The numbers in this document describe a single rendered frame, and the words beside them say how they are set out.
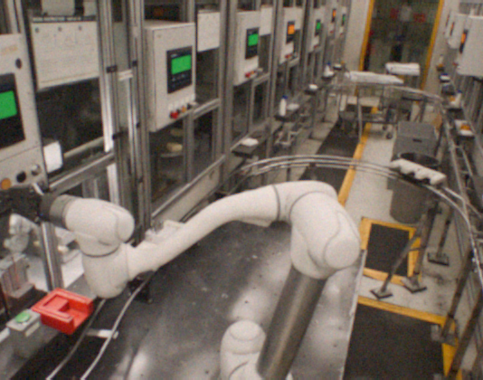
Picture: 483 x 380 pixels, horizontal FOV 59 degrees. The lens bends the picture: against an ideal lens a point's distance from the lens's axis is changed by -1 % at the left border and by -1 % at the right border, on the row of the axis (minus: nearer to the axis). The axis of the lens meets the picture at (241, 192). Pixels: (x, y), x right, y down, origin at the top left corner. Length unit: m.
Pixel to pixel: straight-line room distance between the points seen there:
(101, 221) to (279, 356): 0.60
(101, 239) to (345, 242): 0.58
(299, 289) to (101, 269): 0.51
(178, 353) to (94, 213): 0.85
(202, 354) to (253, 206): 0.81
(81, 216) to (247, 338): 0.67
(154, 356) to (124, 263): 0.68
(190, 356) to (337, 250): 0.94
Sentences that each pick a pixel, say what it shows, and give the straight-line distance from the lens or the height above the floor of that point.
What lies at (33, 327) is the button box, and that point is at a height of 1.00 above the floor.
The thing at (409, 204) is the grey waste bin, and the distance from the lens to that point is 4.33.
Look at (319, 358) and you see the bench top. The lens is 1.82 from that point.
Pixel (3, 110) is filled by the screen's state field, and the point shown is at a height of 1.64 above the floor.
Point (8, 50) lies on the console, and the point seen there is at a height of 1.79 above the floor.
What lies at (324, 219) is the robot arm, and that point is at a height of 1.50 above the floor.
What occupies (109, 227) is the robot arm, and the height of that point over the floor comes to 1.44.
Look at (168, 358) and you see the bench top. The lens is 1.77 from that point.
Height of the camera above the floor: 1.98
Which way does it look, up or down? 26 degrees down
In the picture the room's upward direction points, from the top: 3 degrees clockwise
